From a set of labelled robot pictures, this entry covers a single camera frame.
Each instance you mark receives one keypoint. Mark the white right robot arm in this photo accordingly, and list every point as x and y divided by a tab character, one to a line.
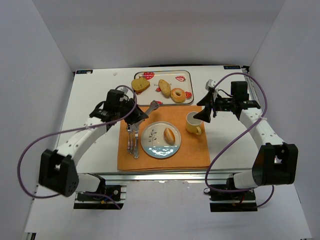
276	161

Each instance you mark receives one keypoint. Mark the sugared bagel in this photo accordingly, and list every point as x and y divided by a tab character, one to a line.
178	95

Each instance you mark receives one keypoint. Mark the silver serving tongs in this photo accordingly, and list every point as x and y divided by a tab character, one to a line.
154	105

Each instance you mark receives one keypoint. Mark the aluminium table frame rail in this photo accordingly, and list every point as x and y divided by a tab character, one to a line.
154	176

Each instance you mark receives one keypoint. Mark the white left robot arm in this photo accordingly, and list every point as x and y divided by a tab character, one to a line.
58	167

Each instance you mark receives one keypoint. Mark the orange woven placemat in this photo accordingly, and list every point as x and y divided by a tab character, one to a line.
192	154

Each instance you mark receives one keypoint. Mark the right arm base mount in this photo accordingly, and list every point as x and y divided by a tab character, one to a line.
224	202

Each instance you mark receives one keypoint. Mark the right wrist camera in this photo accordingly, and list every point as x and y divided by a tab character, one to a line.
212	89

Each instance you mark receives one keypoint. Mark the silver fork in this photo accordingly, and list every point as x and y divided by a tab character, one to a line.
132	152

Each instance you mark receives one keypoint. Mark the toast slice with herbs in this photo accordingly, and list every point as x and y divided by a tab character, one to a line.
140	84

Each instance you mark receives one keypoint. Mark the silver spoon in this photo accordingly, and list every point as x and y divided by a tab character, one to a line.
129	142

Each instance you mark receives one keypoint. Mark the cream and blue plate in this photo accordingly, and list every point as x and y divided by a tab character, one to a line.
153	140

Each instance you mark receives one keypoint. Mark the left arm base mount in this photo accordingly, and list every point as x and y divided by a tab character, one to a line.
116	195

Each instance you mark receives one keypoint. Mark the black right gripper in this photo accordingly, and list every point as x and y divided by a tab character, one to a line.
210	104

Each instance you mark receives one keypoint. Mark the yellow mug white inside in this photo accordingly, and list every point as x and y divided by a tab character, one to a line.
193	125

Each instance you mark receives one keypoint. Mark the long brown pastry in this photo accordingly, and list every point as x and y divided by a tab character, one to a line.
165	88

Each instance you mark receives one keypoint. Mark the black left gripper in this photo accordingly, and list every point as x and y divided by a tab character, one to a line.
135	116

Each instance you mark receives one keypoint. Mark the strawberry print tray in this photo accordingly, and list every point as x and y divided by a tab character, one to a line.
176	78

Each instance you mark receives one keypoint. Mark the sesame bread roll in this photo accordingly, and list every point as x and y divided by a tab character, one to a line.
169	136

